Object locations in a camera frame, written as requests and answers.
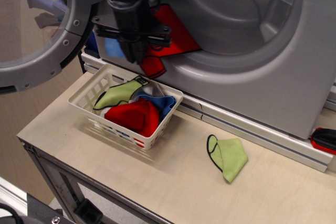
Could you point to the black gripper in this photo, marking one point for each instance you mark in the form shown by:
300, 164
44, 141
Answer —
132, 26

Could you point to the blue cloth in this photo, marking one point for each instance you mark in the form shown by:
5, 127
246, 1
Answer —
113, 48
163, 104

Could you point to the red cloth with black trim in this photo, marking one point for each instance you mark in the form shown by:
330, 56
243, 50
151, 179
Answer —
181, 42

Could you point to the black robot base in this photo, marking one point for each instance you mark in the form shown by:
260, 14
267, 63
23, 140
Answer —
28, 210

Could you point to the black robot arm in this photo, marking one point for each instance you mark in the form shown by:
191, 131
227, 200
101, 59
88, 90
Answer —
133, 24

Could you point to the white plastic laundry basket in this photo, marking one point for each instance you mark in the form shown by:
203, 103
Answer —
84, 99

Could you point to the grey toy washing machine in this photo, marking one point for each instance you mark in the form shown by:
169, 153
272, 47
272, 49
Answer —
235, 27

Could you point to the white cloth in basket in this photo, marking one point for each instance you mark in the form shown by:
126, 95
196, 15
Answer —
153, 90

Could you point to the green cloth in basket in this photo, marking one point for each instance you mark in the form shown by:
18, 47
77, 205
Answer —
120, 94

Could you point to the blue cloth in basket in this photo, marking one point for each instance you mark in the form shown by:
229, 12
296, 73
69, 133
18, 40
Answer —
163, 104

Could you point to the red cloth in basket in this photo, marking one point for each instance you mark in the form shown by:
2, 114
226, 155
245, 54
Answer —
141, 117

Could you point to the grey round washer door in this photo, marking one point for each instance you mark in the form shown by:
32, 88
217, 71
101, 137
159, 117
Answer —
31, 56

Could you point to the blue clamp behind door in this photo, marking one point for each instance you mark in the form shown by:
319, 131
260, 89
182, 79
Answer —
53, 14

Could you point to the green cloth on table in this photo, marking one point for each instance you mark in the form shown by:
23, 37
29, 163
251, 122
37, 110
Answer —
228, 156

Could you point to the red and black tool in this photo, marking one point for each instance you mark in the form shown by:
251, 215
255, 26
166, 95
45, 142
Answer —
324, 140

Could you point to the grey metal table frame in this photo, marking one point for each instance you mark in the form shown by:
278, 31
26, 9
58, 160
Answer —
65, 181

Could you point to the black bracket under table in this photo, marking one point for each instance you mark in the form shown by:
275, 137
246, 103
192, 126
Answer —
88, 212

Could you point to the white aluminium base rail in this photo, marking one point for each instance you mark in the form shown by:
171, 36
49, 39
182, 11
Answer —
262, 134

